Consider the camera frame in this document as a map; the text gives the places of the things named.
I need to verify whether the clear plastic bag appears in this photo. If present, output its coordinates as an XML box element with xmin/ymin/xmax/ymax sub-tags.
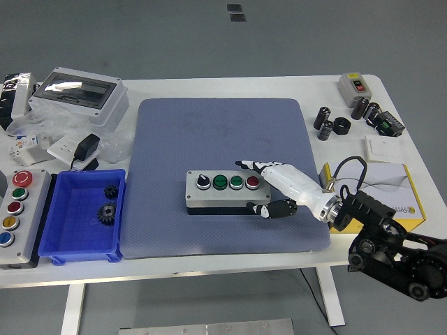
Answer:
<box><xmin>6</xmin><ymin>100</ymin><xmax>135</xmax><ymax>165</ymax></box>

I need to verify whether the black cylindrical capacitor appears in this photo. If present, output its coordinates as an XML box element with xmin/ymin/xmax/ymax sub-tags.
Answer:
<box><xmin>313</xmin><ymin>106</ymin><xmax>332</xmax><ymax>131</ymax></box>
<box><xmin>317</xmin><ymin>119</ymin><xmax>335</xmax><ymax>142</ymax></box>
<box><xmin>351</xmin><ymin>96</ymin><xmax>370</xmax><ymax>121</ymax></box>
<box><xmin>362</xmin><ymin>101</ymin><xmax>381</xmax><ymax>123</ymax></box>

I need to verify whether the plain white box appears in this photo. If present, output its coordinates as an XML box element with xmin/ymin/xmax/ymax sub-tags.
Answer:
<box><xmin>11</xmin><ymin>82</ymin><xmax>38</xmax><ymax>121</ymax></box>

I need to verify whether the large black bevel gear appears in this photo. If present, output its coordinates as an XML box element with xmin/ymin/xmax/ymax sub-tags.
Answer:
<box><xmin>96</xmin><ymin>201</ymin><xmax>118</xmax><ymax>226</ymax></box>

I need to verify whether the white wall switch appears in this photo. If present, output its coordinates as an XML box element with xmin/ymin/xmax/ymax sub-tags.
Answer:
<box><xmin>365</xmin><ymin>135</ymin><xmax>404</xmax><ymax>164</ymax></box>

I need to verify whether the white table leg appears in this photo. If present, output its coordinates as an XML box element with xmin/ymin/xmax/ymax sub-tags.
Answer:
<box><xmin>59</xmin><ymin>284</ymin><xmax>87</xmax><ymax>335</ymax></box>
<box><xmin>316</xmin><ymin>267</ymin><xmax>346</xmax><ymax>327</ymax></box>

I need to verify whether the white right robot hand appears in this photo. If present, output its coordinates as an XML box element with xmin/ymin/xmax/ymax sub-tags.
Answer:
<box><xmin>235</xmin><ymin>159</ymin><xmax>332</xmax><ymax>221</ymax></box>

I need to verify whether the white socket plate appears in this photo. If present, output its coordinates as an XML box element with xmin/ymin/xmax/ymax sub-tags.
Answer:
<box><xmin>47</xmin><ymin>135</ymin><xmax>89</xmax><ymax>165</ymax></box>

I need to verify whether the grey-blue textured mat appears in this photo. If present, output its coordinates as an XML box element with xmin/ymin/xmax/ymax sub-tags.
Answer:
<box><xmin>120</xmin><ymin>97</ymin><xmax>332</xmax><ymax>260</ymax></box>

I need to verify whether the black shiny foil package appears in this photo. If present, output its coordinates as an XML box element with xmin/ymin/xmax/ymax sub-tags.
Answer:
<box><xmin>0</xmin><ymin>72</ymin><xmax>34</xmax><ymax>132</ymax></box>

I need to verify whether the grey red-black switch box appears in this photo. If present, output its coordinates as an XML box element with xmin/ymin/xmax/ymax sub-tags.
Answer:
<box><xmin>337</xmin><ymin>72</ymin><xmax>373</xmax><ymax>108</ymax></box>

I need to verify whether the grey distribution box clear lid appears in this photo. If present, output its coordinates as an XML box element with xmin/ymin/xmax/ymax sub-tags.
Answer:
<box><xmin>27</xmin><ymin>66</ymin><xmax>130</xmax><ymax>133</ymax></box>

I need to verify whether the silver metal plate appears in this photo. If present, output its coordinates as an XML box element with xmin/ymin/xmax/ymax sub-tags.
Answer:
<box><xmin>118</xmin><ymin>318</ymin><xmax>295</xmax><ymax>335</ymax></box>

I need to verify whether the white circuit breaker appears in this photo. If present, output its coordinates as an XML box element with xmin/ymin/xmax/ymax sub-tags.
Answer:
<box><xmin>7</xmin><ymin>134</ymin><xmax>53</xmax><ymax>167</ymax></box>

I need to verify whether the grey five-button control box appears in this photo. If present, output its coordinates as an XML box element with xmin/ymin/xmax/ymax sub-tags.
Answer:
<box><xmin>0</xmin><ymin>169</ymin><xmax>53</xmax><ymax>269</ymax></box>

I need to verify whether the thin black floor cable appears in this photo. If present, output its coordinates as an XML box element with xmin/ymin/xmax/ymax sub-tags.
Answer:
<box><xmin>299</xmin><ymin>268</ymin><xmax>339</xmax><ymax>335</ymax></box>

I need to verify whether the black power adapter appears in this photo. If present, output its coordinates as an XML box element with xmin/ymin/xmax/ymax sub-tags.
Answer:
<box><xmin>69</xmin><ymin>133</ymin><xmax>101</xmax><ymax>172</ymax></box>

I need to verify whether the yellow white cardboard box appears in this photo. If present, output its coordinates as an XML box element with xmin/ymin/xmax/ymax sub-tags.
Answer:
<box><xmin>319</xmin><ymin>162</ymin><xmax>427</xmax><ymax>234</ymax></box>

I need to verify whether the black module green terminal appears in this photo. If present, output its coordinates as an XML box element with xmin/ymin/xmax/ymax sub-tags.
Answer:
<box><xmin>372</xmin><ymin>110</ymin><xmax>406</xmax><ymax>137</ymax></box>

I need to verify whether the blue plastic bin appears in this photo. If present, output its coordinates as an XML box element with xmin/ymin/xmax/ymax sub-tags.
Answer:
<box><xmin>37</xmin><ymin>169</ymin><xmax>127</xmax><ymax>266</ymax></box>

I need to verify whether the grey four-button control box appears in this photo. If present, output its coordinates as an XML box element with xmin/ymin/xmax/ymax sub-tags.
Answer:
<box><xmin>184</xmin><ymin>170</ymin><xmax>272</xmax><ymax>216</ymax></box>

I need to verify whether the black hex nut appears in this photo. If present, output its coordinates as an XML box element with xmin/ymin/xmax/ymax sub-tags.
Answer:
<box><xmin>332</xmin><ymin>117</ymin><xmax>352</xmax><ymax>135</ymax></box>

